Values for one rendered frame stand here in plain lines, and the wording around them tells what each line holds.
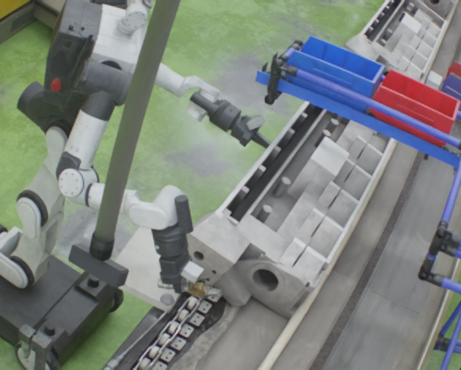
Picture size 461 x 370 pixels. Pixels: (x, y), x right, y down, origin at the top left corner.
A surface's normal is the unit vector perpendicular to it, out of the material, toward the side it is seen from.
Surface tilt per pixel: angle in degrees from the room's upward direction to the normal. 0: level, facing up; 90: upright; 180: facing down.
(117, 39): 12
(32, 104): 90
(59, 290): 0
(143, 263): 0
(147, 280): 0
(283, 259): 22
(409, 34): 46
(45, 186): 90
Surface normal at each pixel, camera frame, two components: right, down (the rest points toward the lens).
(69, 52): 0.06, 0.71
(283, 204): 0.41, -0.67
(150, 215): -0.29, 0.48
